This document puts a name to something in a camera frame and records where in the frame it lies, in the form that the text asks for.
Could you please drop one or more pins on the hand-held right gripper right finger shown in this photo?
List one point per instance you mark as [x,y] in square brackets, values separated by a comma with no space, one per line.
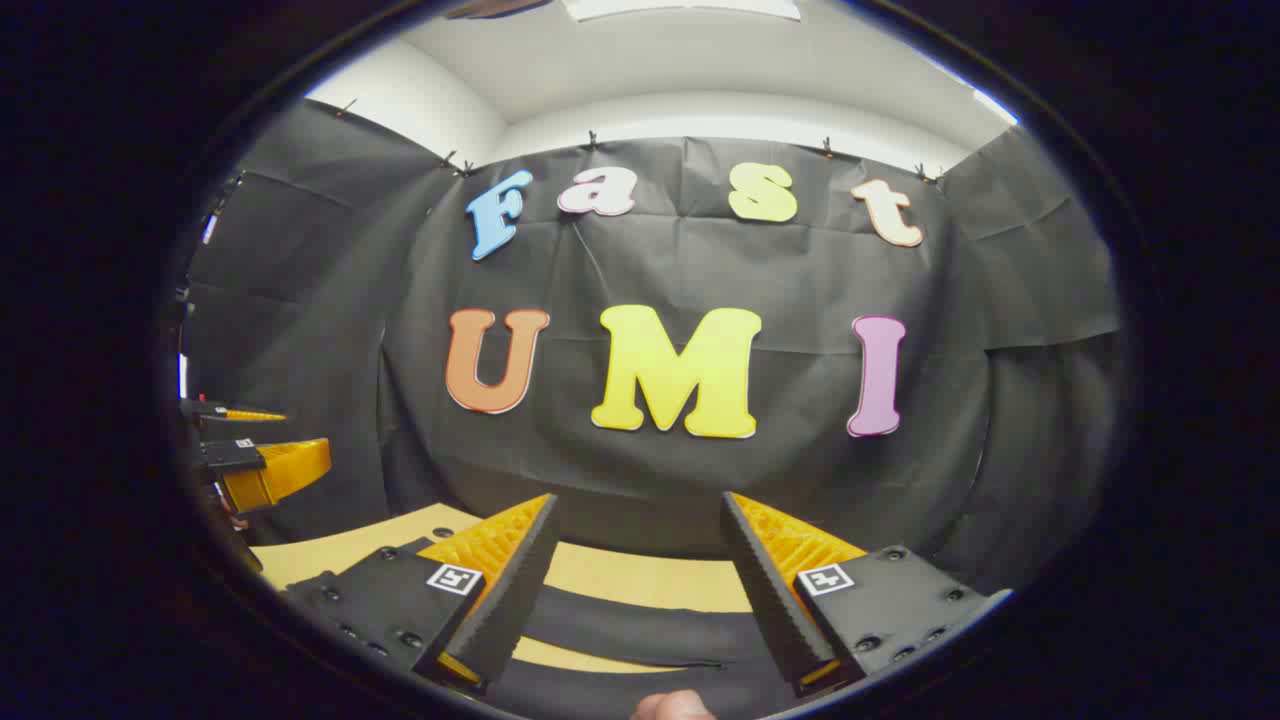
[770,600]

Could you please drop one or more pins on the dark grey jeans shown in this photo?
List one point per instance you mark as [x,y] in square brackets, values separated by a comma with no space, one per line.
[640,625]

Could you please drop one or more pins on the white ceiling light panel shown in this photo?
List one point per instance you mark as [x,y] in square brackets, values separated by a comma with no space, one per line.
[680,8]

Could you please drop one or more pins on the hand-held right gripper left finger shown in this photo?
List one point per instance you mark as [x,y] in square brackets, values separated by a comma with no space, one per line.
[510,600]

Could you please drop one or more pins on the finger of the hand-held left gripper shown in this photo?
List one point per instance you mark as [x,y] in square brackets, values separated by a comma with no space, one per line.
[215,411]
[270,470]

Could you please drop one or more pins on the row of black clips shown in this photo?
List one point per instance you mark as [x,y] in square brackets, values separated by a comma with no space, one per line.
[592,139]

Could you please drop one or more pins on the black backdrop cloth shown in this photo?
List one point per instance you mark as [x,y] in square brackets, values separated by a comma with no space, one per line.
[650,270]

